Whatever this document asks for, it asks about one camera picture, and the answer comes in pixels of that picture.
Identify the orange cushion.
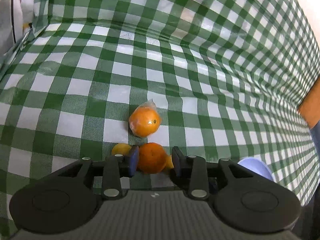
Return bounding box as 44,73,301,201
298,78,320,128

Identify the grey cushion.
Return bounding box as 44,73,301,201
0,0,23,56

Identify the light blue plate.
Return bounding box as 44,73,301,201
238,157,274,181

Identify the green checkered sofa cover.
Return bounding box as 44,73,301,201
1,0,319,238

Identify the plastic wrapped orange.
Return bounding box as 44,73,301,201
129,100,162,138

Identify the small yellow fruit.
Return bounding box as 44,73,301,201
165,155,174,170
111,143,132,155

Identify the bare orange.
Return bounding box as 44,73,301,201
138,142,167,174

